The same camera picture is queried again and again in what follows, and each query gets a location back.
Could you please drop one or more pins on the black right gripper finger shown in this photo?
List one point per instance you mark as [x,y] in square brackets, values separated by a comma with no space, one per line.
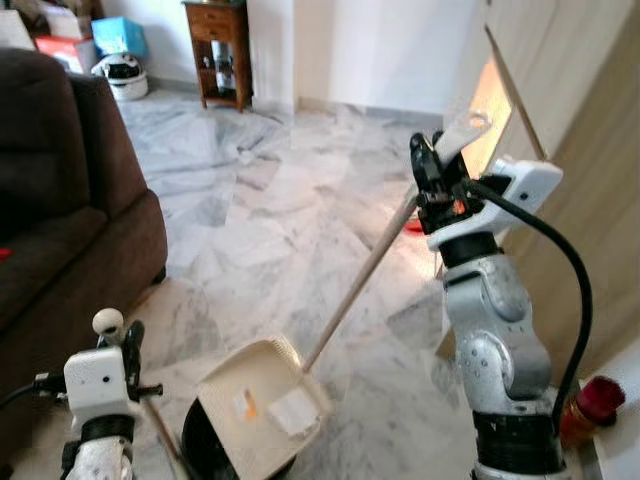
[425,160]

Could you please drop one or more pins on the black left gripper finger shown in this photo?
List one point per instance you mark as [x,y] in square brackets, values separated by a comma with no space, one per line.
[133,345]

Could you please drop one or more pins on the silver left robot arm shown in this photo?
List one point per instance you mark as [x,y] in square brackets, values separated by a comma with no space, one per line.
[100,455]

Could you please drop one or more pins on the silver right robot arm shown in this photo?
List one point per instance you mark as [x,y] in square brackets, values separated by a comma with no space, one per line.
[495,340]

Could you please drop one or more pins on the amber bottle red cap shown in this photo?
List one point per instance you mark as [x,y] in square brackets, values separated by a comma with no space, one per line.
[590,410]

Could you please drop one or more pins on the light wooden cabinet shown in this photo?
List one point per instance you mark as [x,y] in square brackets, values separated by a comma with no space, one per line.
[590,150]

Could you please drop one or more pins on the dark brown sofa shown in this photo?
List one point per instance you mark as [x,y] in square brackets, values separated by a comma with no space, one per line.
[60,200]

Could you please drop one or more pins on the dark wooden side table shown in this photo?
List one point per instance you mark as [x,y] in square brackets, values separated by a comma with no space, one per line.
[215,18]

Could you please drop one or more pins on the white helmet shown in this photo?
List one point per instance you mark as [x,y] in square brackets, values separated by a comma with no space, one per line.
[122,78]

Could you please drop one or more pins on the red carton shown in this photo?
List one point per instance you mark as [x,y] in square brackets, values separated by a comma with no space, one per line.
[62,52]

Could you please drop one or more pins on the light blue carton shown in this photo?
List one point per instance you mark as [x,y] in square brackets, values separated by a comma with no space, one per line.
[120,36]

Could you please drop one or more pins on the white carton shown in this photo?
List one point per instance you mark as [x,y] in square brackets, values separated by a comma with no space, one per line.
[15,30]

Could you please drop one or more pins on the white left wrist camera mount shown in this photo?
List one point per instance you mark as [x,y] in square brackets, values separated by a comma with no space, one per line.
[97,385]

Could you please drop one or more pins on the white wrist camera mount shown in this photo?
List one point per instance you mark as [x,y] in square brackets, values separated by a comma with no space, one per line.
[520,190]
[97,385]

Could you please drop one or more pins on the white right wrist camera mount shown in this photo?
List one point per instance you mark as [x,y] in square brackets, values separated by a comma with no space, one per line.
[520,190]

